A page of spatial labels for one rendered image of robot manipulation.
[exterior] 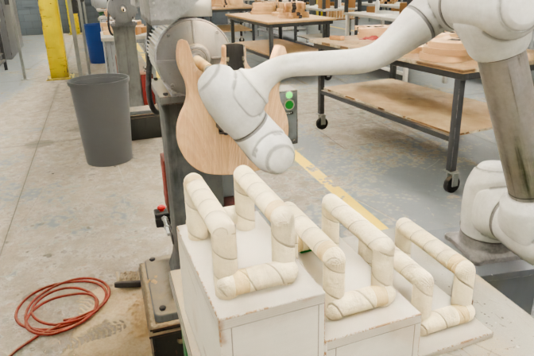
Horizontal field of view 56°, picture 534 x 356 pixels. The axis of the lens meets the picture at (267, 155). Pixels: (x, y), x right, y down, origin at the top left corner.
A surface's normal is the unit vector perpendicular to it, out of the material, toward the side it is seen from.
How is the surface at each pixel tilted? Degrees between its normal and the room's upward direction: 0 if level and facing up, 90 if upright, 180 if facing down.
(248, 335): 90
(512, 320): 0
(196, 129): 87
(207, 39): 83
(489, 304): 0
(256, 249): 0
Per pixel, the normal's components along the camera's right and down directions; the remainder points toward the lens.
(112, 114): 0.61, 0.31
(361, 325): -0.03, -0.94
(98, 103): 0.20, 0.38
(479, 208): -0.96, 0.02
